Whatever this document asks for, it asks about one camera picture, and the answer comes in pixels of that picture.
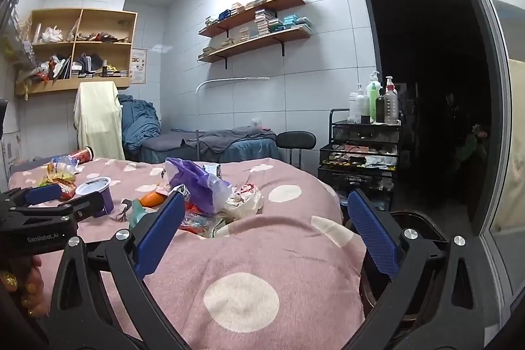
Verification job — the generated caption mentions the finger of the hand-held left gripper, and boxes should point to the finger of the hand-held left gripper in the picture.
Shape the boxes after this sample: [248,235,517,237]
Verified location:
[0,184,63,212]
[61,190,106,223]

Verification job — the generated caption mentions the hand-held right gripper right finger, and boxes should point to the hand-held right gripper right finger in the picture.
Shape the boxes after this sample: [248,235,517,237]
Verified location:
[346,188,487,350]

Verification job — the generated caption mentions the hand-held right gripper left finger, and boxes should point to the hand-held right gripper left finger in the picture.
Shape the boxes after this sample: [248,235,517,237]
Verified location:
[49,192,189,350]

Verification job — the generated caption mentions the purple cup with white lid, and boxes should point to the purple cup with white lid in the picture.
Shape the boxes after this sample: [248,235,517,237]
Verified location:
[75,177,115,217]

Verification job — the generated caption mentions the orange fruit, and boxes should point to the orange fruit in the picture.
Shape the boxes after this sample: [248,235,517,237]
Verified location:
[138,190,169,208]

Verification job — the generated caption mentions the dark brown waste bin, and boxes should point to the dark brown waste bin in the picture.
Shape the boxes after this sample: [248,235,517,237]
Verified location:
[340,208,450,334]

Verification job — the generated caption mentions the purple plastic bag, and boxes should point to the purple plastic bag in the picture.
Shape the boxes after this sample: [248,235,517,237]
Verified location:
[165,157,232,215]

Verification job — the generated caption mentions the person's left hand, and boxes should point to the person's left hand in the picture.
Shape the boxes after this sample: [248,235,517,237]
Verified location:
[0,254,46,319]

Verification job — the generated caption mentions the red snack packet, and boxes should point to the red snack packet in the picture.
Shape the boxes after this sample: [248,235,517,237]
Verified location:
[39,175,78,201]

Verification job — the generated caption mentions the teal plastic object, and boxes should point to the teal plastic object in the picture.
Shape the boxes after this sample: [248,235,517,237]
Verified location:
[128,208,158,230]

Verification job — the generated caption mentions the clear plastic bottle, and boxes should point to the clear plastic bottle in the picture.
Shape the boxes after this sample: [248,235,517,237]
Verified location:
[48,155,80,175]

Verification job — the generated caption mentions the small dark object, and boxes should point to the small dark object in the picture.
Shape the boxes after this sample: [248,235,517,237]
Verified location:
[116,199,133,221]

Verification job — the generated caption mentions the pink polka-dot blanket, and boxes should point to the pink polka-dot blanket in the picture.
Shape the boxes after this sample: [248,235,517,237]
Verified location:
[8,157,368,350]

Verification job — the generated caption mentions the cream cloth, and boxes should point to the cream cloth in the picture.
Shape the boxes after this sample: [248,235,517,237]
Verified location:
[74,80,125,161]

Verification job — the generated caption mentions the white plastic bag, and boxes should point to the white plastic bag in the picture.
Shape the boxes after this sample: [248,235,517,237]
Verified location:
[223,183,265,220]

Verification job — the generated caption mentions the blue bedding pile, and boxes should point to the blue bedding pile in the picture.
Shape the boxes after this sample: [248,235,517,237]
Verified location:
[119,95,161,156]

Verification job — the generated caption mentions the black mesh trolley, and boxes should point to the black mesh trolley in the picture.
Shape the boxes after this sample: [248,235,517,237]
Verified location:
[317,109,403,211]

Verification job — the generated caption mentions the wooden cubby shelf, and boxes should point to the wooden cubby shelf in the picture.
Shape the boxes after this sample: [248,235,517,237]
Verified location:
[14,8,139,98]

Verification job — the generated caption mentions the massage bed with grey blanket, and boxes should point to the massage bed with grey blanket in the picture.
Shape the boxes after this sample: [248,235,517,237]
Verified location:
[131,126,284,164]

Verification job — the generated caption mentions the black stool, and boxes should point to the black stool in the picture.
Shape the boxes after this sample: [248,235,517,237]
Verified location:
[276,131,317,166]

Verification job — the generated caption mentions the dark bottle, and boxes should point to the dark bottle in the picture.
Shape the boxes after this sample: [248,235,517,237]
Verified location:
[375,88,386,124]

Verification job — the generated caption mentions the white pump bottle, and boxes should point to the white pump bottle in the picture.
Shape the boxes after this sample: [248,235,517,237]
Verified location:
[348,83,370,124]

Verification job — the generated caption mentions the potted plant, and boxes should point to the potted plant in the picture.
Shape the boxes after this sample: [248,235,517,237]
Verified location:
[457,124,491,162]

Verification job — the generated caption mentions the wall poster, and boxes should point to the wall poster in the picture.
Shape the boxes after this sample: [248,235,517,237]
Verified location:
[130,48,147,85]

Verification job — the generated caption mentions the glass door with grey frame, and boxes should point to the glass door with grey frame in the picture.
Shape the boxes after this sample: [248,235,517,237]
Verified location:
[441,0,525,293]

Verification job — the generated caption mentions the white curved rail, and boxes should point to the white curved rail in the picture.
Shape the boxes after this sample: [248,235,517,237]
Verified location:
[196,76,270,93]

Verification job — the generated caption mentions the wall shelves with boxes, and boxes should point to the wall shelves with boxes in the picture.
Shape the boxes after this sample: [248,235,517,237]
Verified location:
[199,8,312,59]

